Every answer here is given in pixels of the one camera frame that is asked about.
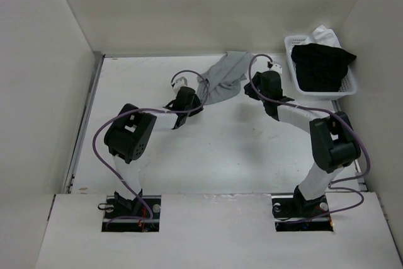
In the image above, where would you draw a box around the grey tank top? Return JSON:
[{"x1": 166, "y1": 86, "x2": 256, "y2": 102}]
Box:
[{"x1": 196, "y1": 51, "x2": 253, "y2": 105}]

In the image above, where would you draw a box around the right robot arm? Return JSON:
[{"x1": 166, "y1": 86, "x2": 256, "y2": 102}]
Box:
[{"x1": 244, "y1": 71, "x2": 361, "y2": 219}]

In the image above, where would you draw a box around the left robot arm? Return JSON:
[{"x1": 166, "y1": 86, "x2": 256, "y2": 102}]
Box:
[{"x1": 100, "y1": 86, "x2": 208, "y2": 218}]

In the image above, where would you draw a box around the black tank top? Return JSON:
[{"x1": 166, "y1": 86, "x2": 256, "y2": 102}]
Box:
[{"x1": 291, "y1": 43, "x2": 356, "y2": 93}]

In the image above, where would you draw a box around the white tank top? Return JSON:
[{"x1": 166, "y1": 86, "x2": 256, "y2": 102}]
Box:
[{"x1": 302, "y1": 25, "x2": 341, "y2": 48}]

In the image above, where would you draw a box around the white plastic laundry basket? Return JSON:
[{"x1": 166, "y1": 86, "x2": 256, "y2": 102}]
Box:
[{"x1": 284, "y1": 35, "x2": 358, "y2": 100}]

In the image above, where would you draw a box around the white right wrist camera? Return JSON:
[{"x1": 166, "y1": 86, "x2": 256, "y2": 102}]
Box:
[{"x1": 267, "y1": 61, "x2": 283, "y2": 75}]

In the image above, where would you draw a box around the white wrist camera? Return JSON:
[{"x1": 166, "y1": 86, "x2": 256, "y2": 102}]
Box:
[
  {"x1": 171, "y1": 76, "x2": 188, "y2": 93},
  {"x1": 267, "y1": 61, "x2": 283, "y2": 75}
]

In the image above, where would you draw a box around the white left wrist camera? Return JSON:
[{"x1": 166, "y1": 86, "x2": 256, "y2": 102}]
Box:
[{"x1": 171, "y1": 76, "x2": 188, "y2": 93}]

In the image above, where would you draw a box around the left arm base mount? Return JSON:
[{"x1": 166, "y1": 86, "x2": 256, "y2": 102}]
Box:
[{"x1": 98, "y1": 192, "x2": 162, "y2": 233}]

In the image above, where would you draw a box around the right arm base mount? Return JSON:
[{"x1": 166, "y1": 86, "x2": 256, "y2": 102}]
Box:
[{"x1": 271, "y1": 195, "x2": 333, "y2": 232}]

